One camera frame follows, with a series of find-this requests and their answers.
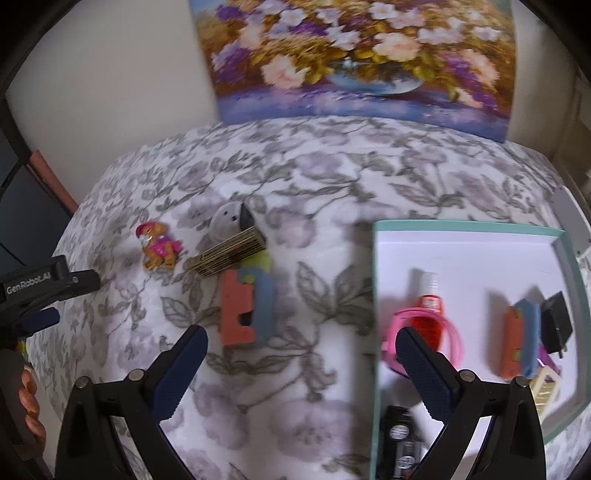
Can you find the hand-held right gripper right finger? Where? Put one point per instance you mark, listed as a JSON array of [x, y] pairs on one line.
[[425, 374]]

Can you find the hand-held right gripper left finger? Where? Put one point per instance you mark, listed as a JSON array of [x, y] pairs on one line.
[[180, 374]]

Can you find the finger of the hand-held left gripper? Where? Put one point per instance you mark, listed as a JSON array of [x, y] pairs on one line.
[[83, 281], [41, 319]]

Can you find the pink wristband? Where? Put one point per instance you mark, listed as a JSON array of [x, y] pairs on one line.
[[392, 323]]

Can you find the black toy car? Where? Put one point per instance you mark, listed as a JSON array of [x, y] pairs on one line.
[[399, 434]]

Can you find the white box with teal rim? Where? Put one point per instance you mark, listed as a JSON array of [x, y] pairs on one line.
[[461, 258]]

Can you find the person's left hand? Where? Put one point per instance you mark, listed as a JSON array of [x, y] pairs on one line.
[[30, 401]]

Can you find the red and white bottle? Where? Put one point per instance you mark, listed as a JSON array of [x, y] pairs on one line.
[[427, 309]]

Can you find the dark cabinet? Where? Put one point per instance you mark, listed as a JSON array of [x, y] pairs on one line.
[[27, 221]]

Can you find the orange blue green foam block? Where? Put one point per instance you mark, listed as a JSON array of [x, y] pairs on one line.
[[233, 314]]

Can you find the pink dog toy figure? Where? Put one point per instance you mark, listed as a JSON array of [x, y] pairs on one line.
[[159, 249]]

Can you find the cream ribbed toy piece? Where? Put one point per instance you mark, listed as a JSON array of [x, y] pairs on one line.
[[545, 392]]

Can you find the purple toy piece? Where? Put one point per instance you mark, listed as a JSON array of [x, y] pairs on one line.
[[547, 360]]

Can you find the gold patterned box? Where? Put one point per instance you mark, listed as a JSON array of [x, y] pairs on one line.
[[226, 254]]

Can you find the black power adapter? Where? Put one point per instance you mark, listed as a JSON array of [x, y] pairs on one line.
[[556, 323]]

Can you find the white round device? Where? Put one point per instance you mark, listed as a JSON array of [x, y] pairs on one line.
[[224, 219]]

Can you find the floral grey white blanket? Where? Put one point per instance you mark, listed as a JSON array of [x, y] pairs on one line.
[[323, 184]]

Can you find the flower painting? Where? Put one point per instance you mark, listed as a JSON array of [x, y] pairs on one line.
[[360, 60]]

